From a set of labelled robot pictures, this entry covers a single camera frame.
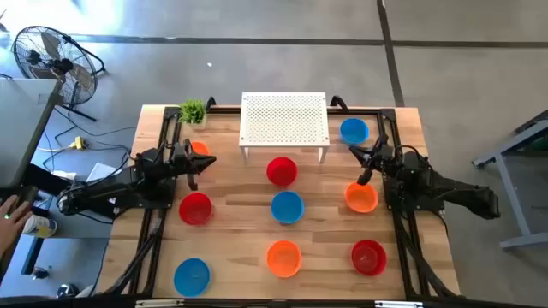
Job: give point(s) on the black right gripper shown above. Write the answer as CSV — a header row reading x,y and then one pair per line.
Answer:
x,y
381,156

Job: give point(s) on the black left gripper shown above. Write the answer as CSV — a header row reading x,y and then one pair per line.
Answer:
x,y
184,160

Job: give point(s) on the orange plastic mini bowl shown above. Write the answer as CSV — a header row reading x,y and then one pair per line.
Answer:
x,y
202,148
361,200
284,258

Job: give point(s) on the blue plastic mini bowl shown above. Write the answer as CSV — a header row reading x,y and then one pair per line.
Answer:
x,y
192,277
354,132
287,207

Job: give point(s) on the red plastic mini bowl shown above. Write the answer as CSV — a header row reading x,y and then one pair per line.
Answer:
x,y
369,257
195,209
282,172

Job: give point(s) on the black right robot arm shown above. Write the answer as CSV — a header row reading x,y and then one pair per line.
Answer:
x,y
449,188

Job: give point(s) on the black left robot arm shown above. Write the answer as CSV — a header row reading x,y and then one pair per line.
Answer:
x,y
120,179

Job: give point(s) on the small green potted plant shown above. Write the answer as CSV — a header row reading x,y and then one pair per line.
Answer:
x,y
192,111

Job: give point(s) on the white perforated metal shelf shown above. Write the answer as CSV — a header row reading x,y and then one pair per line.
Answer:
x,y
282,120

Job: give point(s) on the white paper sheet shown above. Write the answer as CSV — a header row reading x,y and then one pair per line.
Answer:
x,y
99,171

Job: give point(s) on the black desk base bar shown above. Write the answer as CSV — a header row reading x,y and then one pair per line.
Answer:
x,y
43,177

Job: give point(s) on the black floor fan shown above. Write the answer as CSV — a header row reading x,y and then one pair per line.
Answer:
x,y
62,65

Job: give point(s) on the white yellow can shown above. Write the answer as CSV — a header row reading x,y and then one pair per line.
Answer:
x,y
40,226

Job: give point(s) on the grey desk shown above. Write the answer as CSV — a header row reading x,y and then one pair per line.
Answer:
x,y
21,128

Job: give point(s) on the black caster wheel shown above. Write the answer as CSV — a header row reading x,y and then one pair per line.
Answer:
x,y
40,273

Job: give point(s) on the person's hand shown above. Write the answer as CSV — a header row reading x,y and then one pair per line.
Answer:
x,y
10,224

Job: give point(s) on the black aluminium table frame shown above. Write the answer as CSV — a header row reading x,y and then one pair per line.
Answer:
x,y
222,110

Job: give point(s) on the black curved bracket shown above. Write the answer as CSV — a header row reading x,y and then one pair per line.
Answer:
x,y
210,102
339,102

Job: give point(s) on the silver metal bracket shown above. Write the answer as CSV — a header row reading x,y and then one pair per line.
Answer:
x,y
398,304
159,303

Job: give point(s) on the grey table frame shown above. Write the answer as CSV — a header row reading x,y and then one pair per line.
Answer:
x,y
514,197

